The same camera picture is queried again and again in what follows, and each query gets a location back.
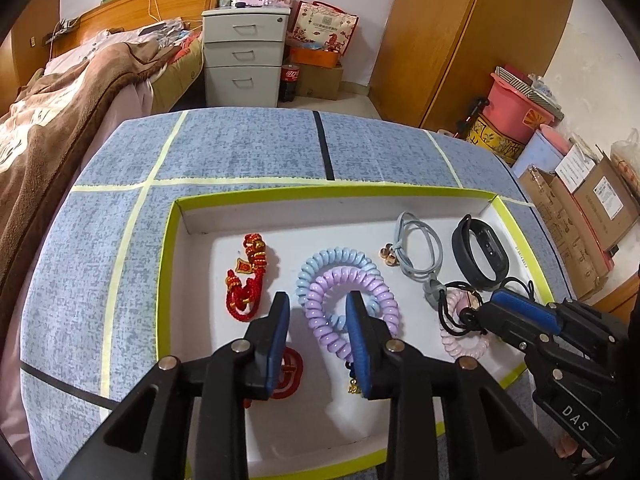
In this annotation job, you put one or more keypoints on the red patterned gift bag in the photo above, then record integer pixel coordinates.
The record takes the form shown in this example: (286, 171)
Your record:
(325, 25)

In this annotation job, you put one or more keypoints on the small cardboard box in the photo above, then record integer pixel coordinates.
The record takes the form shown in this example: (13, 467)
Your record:
(320, 82)

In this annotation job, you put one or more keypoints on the cola bottle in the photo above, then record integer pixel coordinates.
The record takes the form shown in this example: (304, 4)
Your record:
(291, 82)

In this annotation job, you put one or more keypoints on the brown fleece blanket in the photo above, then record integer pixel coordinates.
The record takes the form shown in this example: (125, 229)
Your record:
(60, 135)

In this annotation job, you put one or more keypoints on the red black hand tool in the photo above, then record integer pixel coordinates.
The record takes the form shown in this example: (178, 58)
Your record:
(470, 117)

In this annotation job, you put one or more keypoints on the brown wooden panel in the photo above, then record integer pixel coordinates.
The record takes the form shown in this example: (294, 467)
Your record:
(40, 10)

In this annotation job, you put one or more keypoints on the pink plastic bucket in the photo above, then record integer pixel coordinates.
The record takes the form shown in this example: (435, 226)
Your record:
(510, 110)

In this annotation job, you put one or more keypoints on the striped box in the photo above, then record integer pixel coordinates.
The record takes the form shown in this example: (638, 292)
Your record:
(530, 90)

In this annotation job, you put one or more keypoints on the black smart band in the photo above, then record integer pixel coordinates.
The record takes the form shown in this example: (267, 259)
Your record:
(462, 260)

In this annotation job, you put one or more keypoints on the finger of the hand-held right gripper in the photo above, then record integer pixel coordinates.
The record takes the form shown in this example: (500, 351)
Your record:
(505, 332)
(525, 310)

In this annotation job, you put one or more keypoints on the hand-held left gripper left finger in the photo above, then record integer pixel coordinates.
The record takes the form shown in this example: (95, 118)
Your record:
(277, 340)

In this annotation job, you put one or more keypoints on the grey power strip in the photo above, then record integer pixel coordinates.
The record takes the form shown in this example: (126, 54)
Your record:
(64, 28)

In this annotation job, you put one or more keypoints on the orange box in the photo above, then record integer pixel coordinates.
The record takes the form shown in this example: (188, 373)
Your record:
(315, 57)

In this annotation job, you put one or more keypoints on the clear plastic bag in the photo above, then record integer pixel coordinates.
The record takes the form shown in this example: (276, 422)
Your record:
(627, 160)

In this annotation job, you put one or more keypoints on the open cardboard box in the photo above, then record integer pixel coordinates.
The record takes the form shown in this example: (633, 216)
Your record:
(605, 200)

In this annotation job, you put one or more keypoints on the green cardboard box tray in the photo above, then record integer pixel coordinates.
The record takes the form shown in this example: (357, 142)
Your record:
(290, 240)

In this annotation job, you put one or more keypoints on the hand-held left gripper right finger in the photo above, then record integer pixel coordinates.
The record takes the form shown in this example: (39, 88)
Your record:
(360, 345)

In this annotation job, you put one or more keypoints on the pink bed sheet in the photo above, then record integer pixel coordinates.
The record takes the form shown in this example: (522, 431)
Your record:
(10, 385)

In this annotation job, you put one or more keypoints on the white labelled box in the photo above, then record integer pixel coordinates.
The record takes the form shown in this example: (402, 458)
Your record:
(575, 167)

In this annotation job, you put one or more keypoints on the yellow patterned box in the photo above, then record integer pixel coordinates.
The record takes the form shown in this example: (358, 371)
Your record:
(492, 140)

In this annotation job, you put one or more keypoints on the grey drawer cabinet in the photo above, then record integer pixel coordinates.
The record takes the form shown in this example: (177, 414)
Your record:
(240, 85)

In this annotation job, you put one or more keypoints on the wooden bed headboard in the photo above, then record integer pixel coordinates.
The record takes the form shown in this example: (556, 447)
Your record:
(175, 0)

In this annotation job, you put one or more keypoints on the person's right hand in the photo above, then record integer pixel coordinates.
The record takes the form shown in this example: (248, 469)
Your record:
(567, 449)

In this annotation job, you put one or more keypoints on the wooden wardrobe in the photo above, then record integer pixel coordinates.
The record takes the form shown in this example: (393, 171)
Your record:
(450, 35)

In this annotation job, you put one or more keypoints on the light blue box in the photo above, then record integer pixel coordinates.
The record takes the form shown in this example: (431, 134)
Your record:
(535, 155)

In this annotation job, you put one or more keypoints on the orange floral quilt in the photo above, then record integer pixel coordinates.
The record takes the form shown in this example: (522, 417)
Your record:
(185, 60)

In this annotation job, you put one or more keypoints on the row of flat brown cartons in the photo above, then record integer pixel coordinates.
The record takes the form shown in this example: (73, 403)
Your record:
(560, 230)

